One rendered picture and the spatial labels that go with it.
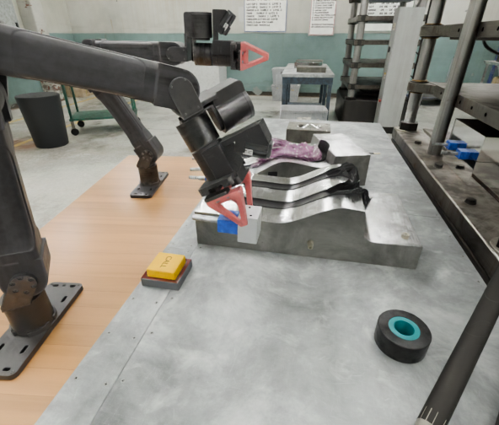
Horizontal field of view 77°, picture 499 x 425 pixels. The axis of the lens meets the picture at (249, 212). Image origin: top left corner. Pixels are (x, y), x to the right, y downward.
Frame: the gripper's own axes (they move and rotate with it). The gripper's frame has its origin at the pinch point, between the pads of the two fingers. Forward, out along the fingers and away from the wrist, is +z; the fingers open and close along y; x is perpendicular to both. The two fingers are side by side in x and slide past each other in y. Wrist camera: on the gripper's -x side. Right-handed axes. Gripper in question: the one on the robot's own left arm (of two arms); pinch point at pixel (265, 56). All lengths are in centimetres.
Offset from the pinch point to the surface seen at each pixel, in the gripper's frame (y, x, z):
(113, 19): 725, -29, -364
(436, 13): 82, -16, 77
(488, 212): -10, 39, 68
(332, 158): 3.4, 29.3, 23.2
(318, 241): -38, 35, 14
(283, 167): -1.0, 31.6, 7.3
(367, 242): -39, 33, 24
